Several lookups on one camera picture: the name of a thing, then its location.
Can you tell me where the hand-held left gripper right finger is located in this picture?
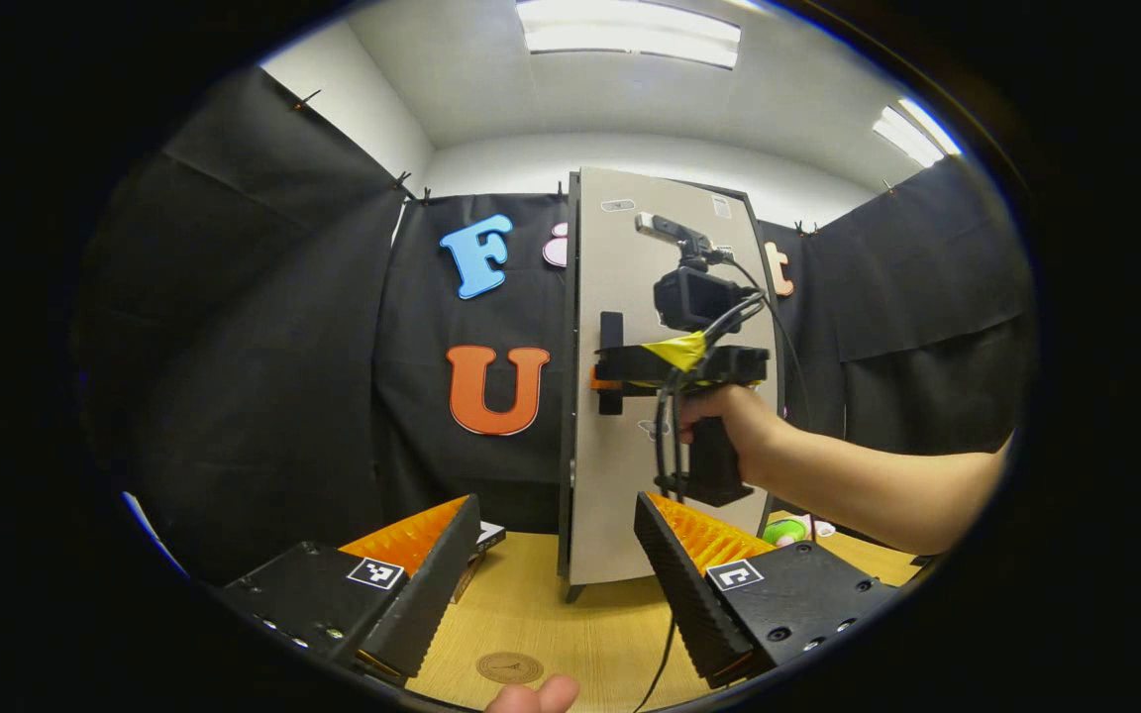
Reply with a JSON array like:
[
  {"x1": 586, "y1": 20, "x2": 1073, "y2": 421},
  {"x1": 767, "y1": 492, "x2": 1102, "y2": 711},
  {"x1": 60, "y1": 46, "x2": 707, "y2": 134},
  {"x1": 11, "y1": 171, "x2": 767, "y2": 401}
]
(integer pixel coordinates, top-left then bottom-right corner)
[{"x1": 634, "y1": 491, "x2": 900, "y2": 691}]

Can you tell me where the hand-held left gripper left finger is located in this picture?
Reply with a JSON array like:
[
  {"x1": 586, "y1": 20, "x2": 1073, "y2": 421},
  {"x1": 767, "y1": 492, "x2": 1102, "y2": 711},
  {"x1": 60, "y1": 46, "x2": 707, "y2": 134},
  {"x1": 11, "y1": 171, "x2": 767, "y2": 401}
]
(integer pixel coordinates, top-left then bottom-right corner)
[{"x1": 219, "y1": 493, "x2": 482, "y2": 684}]

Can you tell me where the round brown coaster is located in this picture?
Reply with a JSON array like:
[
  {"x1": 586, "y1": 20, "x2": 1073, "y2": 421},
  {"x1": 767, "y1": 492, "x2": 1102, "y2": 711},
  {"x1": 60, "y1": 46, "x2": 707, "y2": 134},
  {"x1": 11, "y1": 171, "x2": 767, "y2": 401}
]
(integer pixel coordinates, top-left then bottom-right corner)
[{"x1": 476, "y1": 651, "x2": 544, "y2": 685}]

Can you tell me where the grey cabinet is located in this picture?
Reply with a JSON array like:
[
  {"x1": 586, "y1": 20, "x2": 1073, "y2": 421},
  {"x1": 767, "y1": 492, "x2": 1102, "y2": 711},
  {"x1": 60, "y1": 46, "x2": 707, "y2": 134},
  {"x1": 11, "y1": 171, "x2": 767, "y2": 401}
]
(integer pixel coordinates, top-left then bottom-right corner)
[{"x1": 559, "y1": 166, "x2": 789, "y2": 603}]

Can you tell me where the grey cabinet door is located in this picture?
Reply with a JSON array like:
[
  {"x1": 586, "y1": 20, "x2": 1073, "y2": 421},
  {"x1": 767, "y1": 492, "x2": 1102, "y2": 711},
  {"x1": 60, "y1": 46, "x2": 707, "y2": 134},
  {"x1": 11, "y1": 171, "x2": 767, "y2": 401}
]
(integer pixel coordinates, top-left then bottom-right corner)
[{"x1": 561, "y1": 166, "x2": 784, "y2": 587}]

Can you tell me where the brown cover book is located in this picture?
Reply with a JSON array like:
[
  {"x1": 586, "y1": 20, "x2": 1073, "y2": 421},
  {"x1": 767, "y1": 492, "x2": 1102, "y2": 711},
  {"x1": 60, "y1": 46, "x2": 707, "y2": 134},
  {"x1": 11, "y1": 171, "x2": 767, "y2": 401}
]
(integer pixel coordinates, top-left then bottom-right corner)
[{"x1": 451, "y1": 550, "x2": 488, "y2": 603}]

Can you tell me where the green and pink plush toy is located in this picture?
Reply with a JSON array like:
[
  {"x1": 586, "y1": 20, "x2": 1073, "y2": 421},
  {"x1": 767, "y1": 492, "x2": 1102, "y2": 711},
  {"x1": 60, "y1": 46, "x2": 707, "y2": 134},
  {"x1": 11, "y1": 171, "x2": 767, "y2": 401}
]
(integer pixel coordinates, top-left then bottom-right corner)
[{"x1": 762, "y1": 513, "x2": 837, "y2": 548}]

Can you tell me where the small ceiling light panel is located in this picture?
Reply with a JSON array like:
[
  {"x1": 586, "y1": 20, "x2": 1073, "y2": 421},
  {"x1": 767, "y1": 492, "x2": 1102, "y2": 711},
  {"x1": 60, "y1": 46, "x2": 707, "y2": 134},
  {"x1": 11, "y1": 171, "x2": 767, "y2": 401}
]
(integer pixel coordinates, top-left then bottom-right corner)
[{"x1": 873, "y1": 97, "x2": 963, "y2": 169}]

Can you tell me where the large ceiling light panel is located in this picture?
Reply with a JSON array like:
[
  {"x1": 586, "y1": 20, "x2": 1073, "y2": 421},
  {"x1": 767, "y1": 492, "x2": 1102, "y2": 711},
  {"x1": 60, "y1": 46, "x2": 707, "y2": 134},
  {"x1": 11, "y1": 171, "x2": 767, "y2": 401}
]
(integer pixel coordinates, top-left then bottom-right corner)
[{"x1": 516, "y1": 0, "x2": 742, "y2": 70}]

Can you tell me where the black backdrop cloth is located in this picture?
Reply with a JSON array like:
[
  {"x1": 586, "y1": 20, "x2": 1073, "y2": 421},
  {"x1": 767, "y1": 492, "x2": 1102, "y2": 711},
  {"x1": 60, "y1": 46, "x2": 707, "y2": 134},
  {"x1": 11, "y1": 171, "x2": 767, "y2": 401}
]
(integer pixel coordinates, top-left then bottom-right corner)
[{"x1": 75, "y1": 67, "x2": 1037, "y2": 585}]

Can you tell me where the black cable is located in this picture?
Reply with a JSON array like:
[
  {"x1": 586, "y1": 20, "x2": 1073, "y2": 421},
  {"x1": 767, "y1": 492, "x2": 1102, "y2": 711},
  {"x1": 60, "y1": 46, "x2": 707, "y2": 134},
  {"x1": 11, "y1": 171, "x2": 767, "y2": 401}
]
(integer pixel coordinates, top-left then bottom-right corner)
[{"x1": 635, "y1": 248, "x2": 814, "y2": 713}]

